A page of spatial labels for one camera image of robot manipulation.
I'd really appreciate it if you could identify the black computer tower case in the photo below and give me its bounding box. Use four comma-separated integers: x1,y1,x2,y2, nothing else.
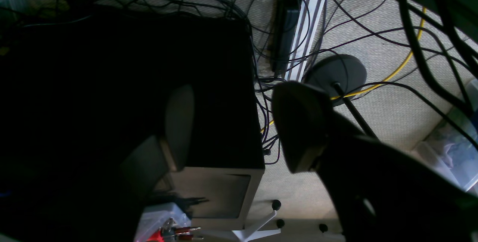
1,9,265,242

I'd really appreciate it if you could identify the white tripod leg base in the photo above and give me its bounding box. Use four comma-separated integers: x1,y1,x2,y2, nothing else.
201,199,285,242

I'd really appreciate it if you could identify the clear bag with tools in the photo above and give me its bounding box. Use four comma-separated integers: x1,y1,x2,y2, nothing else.
133,202,201,242

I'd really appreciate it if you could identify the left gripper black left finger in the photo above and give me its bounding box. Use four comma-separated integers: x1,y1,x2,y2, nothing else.
121,85,195,198

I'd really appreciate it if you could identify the yellow cable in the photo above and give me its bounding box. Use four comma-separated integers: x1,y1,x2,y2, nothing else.
260,7,427,133

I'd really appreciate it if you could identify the clear plastic storage box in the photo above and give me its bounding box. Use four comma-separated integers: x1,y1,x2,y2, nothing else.
412,79,478,192

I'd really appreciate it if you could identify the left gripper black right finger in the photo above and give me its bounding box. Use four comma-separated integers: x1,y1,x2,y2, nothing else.
272,82,477,242

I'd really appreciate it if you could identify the round black stand base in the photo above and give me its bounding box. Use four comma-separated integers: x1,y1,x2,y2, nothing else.
302,54,378,139

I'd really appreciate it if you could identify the aluminium floor rail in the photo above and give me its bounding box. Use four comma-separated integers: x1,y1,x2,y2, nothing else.
283,0,326,81

